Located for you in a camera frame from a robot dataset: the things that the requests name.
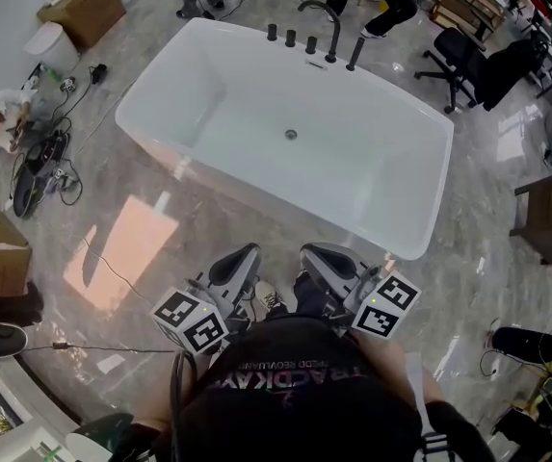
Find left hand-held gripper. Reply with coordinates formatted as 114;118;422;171
151;243;263;355

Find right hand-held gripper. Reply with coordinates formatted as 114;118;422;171
299;243;422;340

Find white bathtub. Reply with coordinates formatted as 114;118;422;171
114;16;456;262

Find person's right forearm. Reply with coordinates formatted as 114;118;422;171
351;328;446;411

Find person's dark trouser leg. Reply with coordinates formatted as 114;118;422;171
292;270;330;318

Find person's white shoe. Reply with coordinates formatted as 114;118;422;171
254;279;284;313

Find white paper sheet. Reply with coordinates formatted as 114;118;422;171
95;353;127;374

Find person's black printed t-shirt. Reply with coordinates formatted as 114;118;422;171
171;314;426;462

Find black cloth bundle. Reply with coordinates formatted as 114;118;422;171
0;280;45;330

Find white curved counter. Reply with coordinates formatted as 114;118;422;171
0;353;87;462

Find black floor bag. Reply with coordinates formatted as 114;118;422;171
12;129;73;219

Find black office chair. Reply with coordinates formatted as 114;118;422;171
413;26;489;116

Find black jacket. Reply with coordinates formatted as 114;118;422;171
475;38;552;113

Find black curved faucet spout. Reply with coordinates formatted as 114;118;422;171
297;0;343;64

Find white lidded trash bin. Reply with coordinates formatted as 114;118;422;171
23;20;82;75

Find wooden slatted rack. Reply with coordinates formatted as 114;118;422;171
428;0;509;51

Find closed brown cardboard box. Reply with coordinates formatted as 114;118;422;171
36;0;128;51

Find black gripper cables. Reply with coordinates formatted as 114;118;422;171
168;348;200;456

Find thin black floor cable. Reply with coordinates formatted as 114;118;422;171
18;339;176;355

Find black hand shower handle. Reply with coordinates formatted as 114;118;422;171
345;37;367;72

